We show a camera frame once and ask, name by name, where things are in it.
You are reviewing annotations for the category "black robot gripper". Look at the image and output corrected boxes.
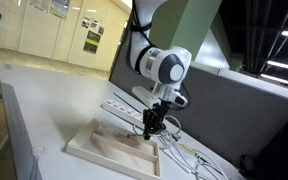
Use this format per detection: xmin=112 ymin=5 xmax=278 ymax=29
xmin=143 ymin=102 xmax=168 ymax=140

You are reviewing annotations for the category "wooden divided tray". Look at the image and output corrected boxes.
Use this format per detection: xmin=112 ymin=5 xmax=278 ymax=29
xmin=66 ymin=119 xmax=161 ymax=180

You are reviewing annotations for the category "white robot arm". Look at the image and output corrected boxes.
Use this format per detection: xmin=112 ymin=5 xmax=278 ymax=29
xmin=128 ymin=0 xmax=192 ymax=140

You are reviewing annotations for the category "yellow black label tag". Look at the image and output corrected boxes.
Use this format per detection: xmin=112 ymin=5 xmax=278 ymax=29
xmin=179 ymin=144 xmax=200 ymax=159

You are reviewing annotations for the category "white power strip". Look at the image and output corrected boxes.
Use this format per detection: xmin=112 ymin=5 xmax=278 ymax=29
xmin=102 ymin=99 xmax=143 ymax=123

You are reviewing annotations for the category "grey desk partition panel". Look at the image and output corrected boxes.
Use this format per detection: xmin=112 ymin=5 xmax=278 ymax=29
xmin=109 ymin=44 xmax=288 ymax=168

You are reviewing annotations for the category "green pillar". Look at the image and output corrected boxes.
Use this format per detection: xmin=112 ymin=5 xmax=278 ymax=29
xmin=149 ymin=0 xmax=222 ymax=59

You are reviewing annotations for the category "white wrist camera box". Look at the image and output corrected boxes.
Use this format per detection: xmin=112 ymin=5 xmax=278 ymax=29
xmin=132 ymin=86 xmax=161 ymax=108

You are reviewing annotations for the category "white power cable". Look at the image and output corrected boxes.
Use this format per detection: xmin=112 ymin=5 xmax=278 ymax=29
xmin=132 ymin=114 xmax=230 ymax=180

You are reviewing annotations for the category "dark green wall poster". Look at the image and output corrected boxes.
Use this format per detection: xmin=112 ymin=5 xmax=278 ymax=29
xmin=83 ymin=31 xmax=101 ymax=54

